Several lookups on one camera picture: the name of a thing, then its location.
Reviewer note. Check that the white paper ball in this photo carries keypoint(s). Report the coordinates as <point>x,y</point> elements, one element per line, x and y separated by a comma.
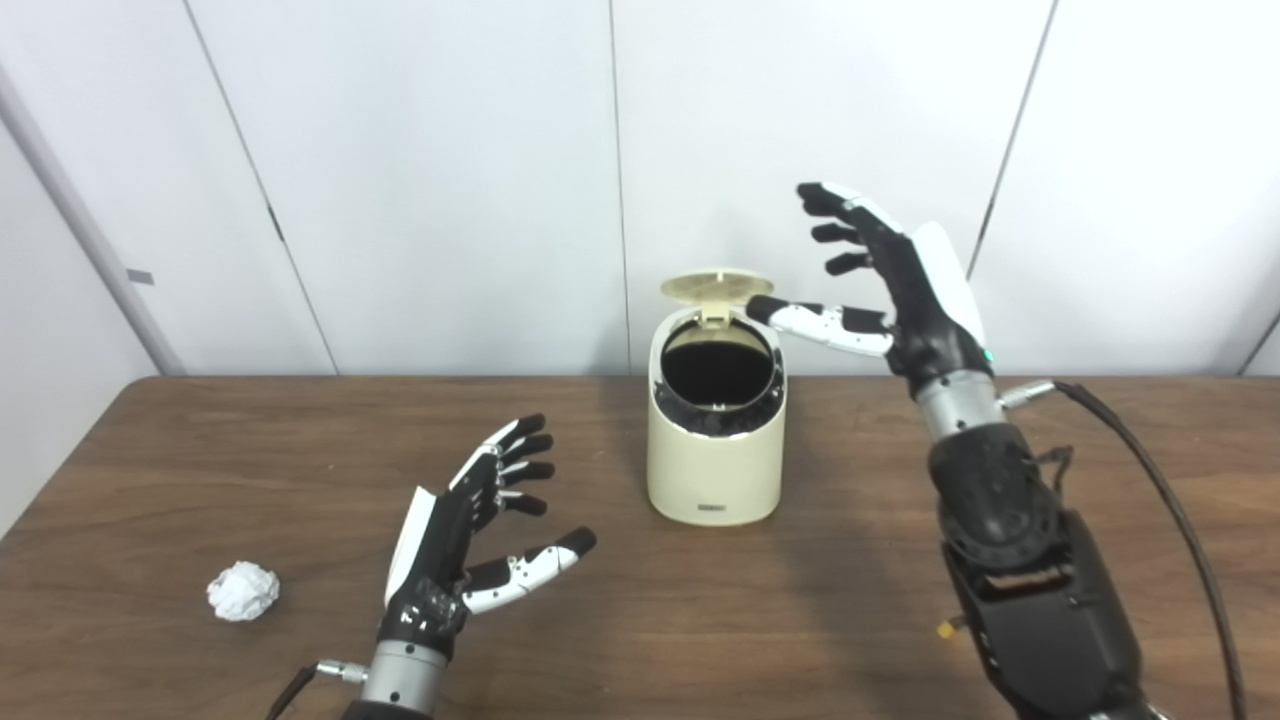
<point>243,591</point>

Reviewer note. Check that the black bin liner bag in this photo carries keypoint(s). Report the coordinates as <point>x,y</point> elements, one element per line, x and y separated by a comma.
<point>715,375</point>

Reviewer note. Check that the cream round bin lid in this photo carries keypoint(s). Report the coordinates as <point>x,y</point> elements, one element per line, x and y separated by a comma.
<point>715,283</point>

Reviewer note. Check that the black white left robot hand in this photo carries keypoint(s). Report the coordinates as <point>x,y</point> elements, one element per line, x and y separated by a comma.
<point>437,545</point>

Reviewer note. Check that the small grey wall tag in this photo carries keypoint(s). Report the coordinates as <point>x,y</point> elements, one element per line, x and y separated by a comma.
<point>141,277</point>

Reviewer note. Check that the cream-colored bin body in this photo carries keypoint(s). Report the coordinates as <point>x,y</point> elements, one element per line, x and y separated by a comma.
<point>712,475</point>

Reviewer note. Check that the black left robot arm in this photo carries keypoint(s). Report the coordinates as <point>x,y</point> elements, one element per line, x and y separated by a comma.
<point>405,680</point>

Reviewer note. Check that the grey wall corner post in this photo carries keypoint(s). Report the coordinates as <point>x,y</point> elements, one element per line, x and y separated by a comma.
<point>90,240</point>

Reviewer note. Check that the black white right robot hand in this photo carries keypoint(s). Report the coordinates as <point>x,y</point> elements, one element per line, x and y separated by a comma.
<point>930,310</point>

